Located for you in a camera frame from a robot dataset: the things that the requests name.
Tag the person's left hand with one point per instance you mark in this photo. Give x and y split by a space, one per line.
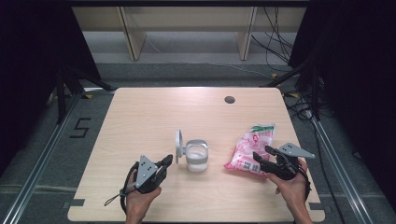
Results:
141 199

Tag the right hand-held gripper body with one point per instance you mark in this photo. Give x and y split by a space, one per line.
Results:
288 161

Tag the pink and white plastic bag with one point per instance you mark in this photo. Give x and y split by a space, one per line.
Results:
249 149

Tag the person's right hand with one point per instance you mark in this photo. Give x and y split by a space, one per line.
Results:
292 189

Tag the glass jar with grey lid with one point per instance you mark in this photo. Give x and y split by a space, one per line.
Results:
196 155

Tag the aluminium floor rail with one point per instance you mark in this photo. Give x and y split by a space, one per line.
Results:
339 171
37 161

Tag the black curtain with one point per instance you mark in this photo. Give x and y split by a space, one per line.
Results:
28 62
358 77

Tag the black metal stand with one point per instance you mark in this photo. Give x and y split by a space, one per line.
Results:
67 90
306 81

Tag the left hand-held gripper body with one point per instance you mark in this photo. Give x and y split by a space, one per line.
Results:
146 172

